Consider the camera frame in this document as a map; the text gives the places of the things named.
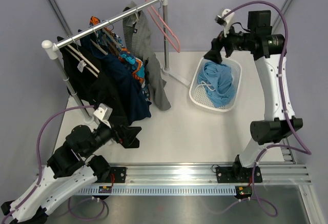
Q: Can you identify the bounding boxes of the pink clothes hanger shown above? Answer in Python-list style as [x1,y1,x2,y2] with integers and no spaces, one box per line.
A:
[147,0,181,53]

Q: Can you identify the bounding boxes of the wooden hanger with patterned shorts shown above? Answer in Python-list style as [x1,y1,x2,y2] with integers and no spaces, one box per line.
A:
[93,27,125,56]

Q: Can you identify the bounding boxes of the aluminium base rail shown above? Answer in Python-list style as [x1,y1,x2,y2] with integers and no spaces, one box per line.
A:
[108,163,312,186]

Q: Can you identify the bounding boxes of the wooden hanger with black garment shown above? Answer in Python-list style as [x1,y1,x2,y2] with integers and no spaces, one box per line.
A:
[60,45,100,79]

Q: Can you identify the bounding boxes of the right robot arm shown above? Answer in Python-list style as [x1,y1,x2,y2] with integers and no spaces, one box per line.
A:
[197,9,303,184]

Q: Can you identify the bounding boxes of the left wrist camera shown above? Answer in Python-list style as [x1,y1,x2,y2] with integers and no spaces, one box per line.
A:
[93,103,113,128]

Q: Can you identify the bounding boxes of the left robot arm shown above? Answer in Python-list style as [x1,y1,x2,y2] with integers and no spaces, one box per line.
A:
[1,125,141,223]

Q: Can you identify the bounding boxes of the white perforated basket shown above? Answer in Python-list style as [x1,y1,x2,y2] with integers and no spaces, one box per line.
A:
[189,58,242,113]

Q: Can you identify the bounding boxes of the silver clothes rack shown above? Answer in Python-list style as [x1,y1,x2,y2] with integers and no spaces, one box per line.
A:
[42,0,191,125]

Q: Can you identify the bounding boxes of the patterned navy orange shorts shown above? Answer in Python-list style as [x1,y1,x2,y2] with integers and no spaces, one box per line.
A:
[88,16,153,107]

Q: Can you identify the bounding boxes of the navy blue garment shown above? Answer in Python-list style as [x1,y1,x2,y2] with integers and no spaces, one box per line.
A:
[102,53,154,123]

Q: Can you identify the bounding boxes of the grey knit shorts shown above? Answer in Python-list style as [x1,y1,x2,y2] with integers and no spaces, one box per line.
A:
[122,10,171,111]

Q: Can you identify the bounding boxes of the white slotted cable duct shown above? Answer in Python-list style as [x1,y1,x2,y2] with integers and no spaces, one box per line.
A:
[76,185,236,196]

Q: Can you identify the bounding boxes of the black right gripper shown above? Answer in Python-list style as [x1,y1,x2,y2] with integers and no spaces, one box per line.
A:
[203,21,253,66]

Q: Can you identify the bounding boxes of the black garment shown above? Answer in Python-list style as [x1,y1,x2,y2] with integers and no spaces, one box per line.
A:
[64,46,130,127]

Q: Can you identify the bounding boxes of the light blue shorts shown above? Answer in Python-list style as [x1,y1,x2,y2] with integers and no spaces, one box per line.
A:
[197,61,236,108]

